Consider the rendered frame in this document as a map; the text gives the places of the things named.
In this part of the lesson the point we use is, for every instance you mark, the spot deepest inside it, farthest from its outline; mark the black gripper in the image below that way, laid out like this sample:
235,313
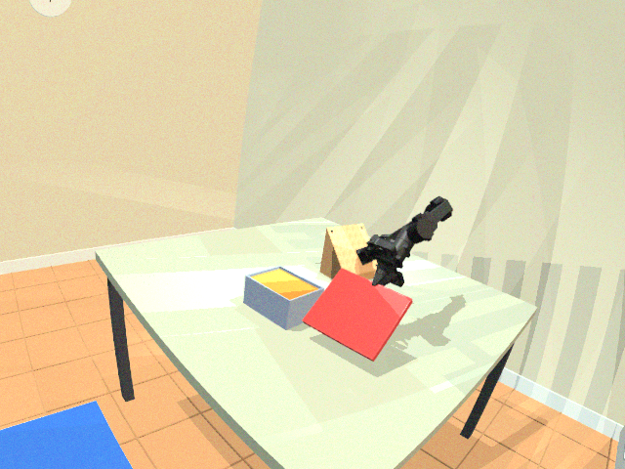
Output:
394,252

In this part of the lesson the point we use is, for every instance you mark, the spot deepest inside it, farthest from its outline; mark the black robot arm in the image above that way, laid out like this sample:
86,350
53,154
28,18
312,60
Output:
420,229

